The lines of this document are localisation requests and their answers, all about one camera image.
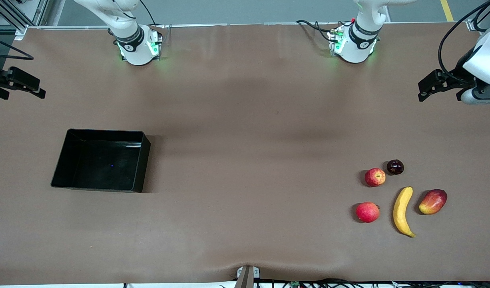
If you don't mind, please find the dark purple plum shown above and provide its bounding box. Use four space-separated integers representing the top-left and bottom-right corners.
386 159 404 176

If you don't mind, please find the thin black base cable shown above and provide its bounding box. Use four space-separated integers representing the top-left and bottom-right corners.
139 0 157 26

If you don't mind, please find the plain red apple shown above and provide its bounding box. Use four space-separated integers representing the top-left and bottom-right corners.
356 202 380 224

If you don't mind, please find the yellow banana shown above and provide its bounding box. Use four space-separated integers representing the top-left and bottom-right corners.
392 186 416 238

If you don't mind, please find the red yellow mango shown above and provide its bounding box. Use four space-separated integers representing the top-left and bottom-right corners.
418 189 448 215

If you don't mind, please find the grey table edge bracket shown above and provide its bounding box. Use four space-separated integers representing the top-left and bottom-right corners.
234 266 261 288

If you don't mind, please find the brown table mat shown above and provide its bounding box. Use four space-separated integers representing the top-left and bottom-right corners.
0 22 490 285

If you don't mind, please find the metal table edge rail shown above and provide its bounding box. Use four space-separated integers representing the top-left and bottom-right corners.
13 22 479 30

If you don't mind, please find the black plastic box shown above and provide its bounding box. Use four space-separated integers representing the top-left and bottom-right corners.
50 128 151 194

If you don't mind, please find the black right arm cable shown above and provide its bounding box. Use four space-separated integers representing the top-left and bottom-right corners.
0 34 34 61

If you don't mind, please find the aluminium frame post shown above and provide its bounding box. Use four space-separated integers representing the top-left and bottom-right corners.
465 0 490 32
0 0 50 40

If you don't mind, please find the red yellow apple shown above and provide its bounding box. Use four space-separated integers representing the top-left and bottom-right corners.
365 168 386 188

